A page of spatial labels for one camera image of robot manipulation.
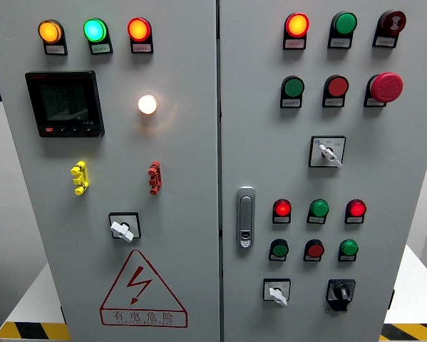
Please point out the pale grey cabinet door with lock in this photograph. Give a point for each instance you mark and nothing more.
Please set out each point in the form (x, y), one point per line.
(270, 160)

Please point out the dark red buzzer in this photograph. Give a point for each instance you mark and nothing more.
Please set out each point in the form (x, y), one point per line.
(394, 20)

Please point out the lit green round lamp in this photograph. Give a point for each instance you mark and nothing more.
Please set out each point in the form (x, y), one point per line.
(95, 30)

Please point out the white round lamp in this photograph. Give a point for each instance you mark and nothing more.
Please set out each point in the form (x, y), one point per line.
(147, 104)

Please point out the small red push button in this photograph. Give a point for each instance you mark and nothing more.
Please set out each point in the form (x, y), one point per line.
(315, 251)

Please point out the large red lamp above buttons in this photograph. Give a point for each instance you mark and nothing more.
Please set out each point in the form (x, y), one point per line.
(297, 24)

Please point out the pale grey cabinet door with display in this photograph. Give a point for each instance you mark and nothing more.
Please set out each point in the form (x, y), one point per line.
(184, 160)

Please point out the black yellow striped tape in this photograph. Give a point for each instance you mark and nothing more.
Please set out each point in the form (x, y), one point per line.
(412, 332)
(28, 333)

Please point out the small green push button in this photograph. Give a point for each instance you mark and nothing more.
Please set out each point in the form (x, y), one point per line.
(280, 250)

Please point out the large dark green lamp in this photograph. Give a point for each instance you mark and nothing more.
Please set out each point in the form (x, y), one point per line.
(345, 23)

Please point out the large red push button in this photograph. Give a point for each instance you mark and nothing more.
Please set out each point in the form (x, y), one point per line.
(338, 86)

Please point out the red warning triangle sticker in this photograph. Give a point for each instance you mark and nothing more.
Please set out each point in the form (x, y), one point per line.
(139, 284)

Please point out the small green lamp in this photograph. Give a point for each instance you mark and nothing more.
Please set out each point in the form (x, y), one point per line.
(319, 208)
(349, 247)

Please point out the large green push button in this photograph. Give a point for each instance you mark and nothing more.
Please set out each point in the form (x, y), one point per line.
(294, 87)

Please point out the silver door lock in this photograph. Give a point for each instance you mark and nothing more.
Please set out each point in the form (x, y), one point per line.
(246, 213)

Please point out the large red stop button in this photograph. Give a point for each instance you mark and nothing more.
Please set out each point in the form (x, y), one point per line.
(387, 87)

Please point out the black display meter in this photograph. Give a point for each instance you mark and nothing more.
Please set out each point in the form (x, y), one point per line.
(64, 103)

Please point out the large red lamp beside green lamp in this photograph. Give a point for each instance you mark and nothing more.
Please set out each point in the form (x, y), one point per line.
(138, 29)

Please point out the yellow round lamp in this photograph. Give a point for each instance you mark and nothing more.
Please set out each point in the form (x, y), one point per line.
(50, 31)

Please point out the small red lamp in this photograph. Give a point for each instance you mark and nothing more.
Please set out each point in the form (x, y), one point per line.
(356, 209)
(282, 209)

